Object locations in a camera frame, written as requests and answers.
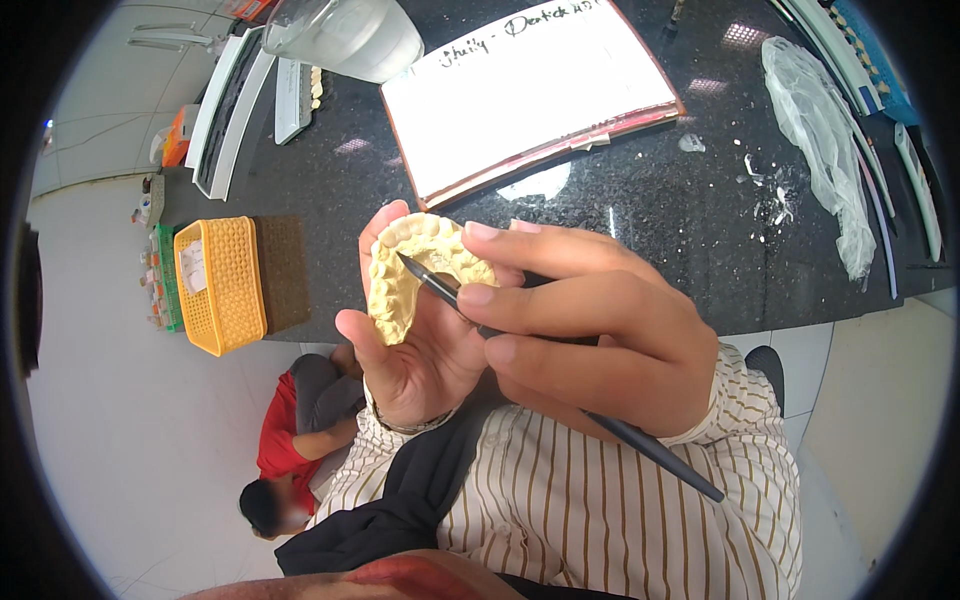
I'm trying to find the person's left hand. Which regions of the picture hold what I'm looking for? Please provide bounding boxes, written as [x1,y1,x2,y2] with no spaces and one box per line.
[335,199,526,431]

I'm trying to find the person's right hand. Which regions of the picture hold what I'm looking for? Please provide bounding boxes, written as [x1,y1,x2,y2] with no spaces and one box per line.
[456,218,720,444]

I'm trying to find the yellow plaster dental cast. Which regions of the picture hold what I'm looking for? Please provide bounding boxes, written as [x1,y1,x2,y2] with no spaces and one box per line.
[366,212,500,348]

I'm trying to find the thin black brush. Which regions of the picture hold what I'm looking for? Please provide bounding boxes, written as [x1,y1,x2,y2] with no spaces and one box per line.
[395,252,727,504]

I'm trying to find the black chair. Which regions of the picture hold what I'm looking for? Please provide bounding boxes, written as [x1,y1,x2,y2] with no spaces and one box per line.
[744,344,786,419]

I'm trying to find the person's body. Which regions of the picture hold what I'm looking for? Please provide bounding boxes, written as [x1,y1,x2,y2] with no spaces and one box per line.
[180,371,751,600]

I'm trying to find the white plaster crumbs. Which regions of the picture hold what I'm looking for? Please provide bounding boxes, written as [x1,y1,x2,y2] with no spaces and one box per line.
[733,138,798,246]

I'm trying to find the yellow plastic basket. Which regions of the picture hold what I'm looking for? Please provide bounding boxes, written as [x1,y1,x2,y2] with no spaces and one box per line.
[173,216,269,358]

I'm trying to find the white paper label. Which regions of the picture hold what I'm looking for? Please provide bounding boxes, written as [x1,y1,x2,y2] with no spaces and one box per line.
[179,239,210,296]

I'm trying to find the green basket of small bottles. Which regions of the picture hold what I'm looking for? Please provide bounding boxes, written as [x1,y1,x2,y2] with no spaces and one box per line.
[138,222,186,334]

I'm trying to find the crumpled clear plastic bag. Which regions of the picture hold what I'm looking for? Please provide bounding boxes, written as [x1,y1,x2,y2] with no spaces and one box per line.
[760,35,879,284]

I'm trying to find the thin white strip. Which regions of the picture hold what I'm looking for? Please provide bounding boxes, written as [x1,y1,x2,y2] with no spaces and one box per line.
[846,112,900,301]

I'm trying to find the small white tray with teeth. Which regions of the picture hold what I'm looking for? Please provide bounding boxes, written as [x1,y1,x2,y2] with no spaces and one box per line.
[273,57,326,147]

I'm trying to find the white curved strip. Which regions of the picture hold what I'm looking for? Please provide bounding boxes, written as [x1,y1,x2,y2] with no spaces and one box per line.
[892,121,944,264]

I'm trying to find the small grey holder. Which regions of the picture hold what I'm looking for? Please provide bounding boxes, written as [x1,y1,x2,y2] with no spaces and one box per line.
[130,173,167,231]

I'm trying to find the large white tray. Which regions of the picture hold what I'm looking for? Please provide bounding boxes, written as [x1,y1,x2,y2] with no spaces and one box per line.
[184,25,277,203]

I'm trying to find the orange box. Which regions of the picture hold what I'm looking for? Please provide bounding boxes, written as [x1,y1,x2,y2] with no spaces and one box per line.
[148,103,201,169]

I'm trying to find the clear plastic cup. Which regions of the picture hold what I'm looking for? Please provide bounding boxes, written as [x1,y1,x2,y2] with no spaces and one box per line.
[260,0,426,85]

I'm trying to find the long white tray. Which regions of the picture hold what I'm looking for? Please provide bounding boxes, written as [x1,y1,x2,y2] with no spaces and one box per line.
[768,0,887,118]

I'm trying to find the blue plastic basket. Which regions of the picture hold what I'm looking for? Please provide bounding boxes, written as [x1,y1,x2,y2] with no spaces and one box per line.
[828,0,921,128]

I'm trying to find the orange packet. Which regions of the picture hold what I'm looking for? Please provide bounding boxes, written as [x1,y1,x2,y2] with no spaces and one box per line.
[223,0,277,23]

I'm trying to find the silver wrist bracelet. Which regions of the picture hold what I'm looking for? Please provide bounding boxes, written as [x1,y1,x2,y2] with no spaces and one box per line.
[364,377,460,437]

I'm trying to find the white board with red frame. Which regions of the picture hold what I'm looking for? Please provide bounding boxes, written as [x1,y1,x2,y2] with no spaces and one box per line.
[378,0,688,212]

